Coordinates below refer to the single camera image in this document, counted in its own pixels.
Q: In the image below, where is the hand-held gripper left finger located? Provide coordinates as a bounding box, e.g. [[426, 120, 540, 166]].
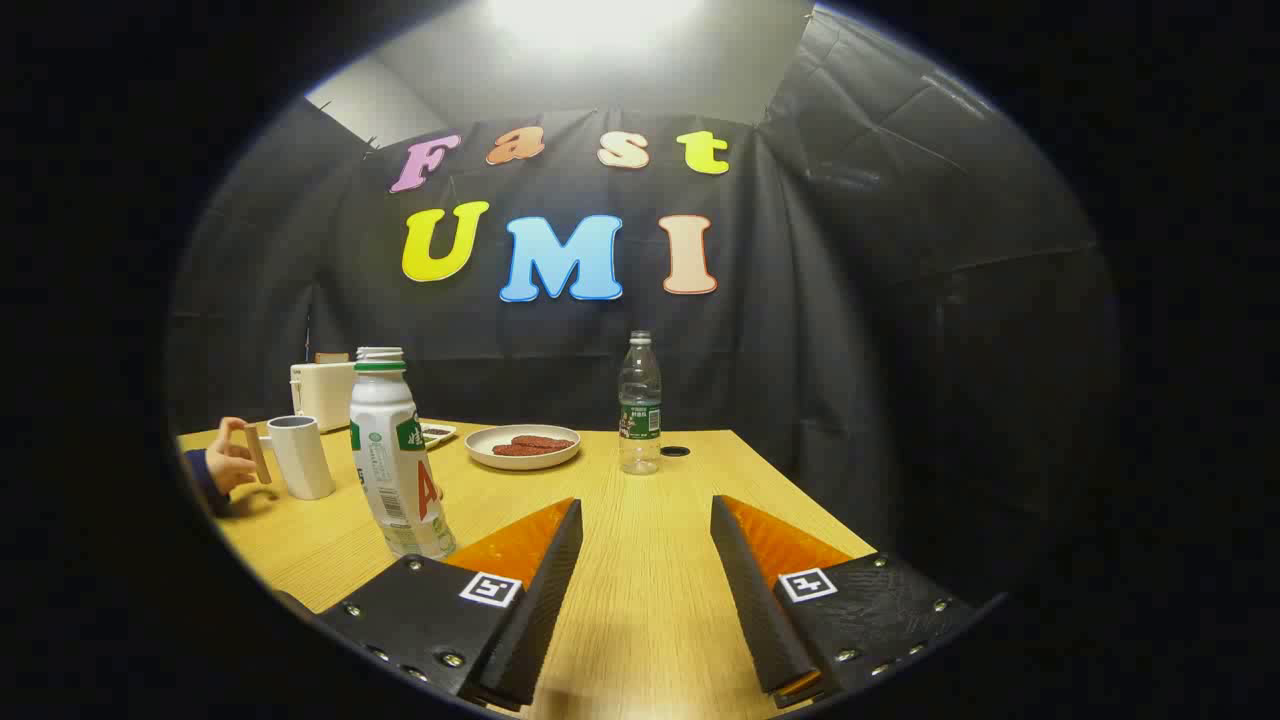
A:
[[318, 497, 585, 713]]

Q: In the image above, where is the wooden table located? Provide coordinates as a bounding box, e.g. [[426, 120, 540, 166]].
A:
[[178, 420, 879, 720]]

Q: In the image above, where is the white juice bottle green label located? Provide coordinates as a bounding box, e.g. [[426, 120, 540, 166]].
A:
[[348, 346, 458, 559]]

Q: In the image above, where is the white cup with wooden handle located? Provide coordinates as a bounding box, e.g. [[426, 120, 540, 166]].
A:
[[244, 415, 337, 501]]

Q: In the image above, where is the white toaster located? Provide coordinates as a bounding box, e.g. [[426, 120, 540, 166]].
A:
[[290, 360, 357, 433]]

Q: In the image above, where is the clear plastic water bottle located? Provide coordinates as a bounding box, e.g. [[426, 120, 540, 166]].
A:
[[618, 331, 663, 475]]

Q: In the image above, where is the black backdrop cloth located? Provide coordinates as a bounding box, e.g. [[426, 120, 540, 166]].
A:
[[165, 5, 1121, 601]]

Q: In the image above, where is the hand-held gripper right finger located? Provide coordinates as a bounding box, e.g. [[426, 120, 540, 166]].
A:
[[709, 494, 979, 711]]

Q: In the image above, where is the white round plate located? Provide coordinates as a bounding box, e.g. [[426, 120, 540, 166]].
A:
[[465, 424, 582, 471]]

